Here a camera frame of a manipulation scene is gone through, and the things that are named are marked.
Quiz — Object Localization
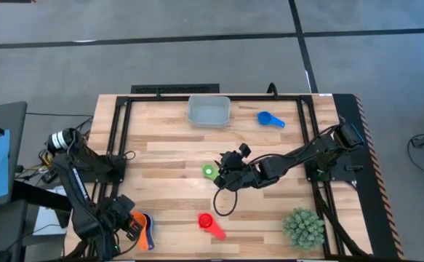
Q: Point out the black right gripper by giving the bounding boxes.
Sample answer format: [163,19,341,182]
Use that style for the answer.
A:
[214,151,258,192]

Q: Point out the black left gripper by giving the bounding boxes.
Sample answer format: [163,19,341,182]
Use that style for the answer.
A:
[100,194,143,242]

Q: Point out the orange measuring cup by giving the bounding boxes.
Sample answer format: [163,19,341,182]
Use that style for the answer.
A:
[130,211,150,253]

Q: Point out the navy measuring cup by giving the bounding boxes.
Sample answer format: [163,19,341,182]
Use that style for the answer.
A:
[143,213,154,251]

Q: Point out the green measuring cup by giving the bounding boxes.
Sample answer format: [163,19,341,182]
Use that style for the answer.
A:
[201,164,220,182]

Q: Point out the red measuring cup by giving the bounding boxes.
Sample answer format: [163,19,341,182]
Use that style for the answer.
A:
[197,212,228,241]

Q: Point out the small blue measuring cup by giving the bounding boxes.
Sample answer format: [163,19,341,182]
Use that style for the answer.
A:
[257,111,286,129]

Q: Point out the grey plastic basket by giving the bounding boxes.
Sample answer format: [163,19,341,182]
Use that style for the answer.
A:
[187,95,232,130]

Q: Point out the white sheet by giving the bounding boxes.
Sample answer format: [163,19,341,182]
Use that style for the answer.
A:
[32,185,75,237]

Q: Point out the green artificial succulent plant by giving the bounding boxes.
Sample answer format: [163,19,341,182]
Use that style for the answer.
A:
[281,207,326,252]

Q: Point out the black floor grate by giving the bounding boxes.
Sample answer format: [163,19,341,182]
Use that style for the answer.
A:
[130,83,220,95]

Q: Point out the black power adapter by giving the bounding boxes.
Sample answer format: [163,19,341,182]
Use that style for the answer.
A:
[40,170,60,184]

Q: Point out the black hazard-striped mat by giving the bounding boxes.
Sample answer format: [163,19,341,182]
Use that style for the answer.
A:
[332,93,405,261]

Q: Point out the grey side desk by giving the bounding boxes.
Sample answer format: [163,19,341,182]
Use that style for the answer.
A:
[0,101,28,210]

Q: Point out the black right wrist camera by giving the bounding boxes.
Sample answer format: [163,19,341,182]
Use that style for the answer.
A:
[237,143,252,158]

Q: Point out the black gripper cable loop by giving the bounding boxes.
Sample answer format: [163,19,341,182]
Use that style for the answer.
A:
[212,185,239,218]

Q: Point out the black metal table frame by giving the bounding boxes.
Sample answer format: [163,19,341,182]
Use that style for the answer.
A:
[64,94,372,261]

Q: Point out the yellow cable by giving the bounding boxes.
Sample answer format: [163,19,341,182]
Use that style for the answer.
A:
[39,151,55,172]

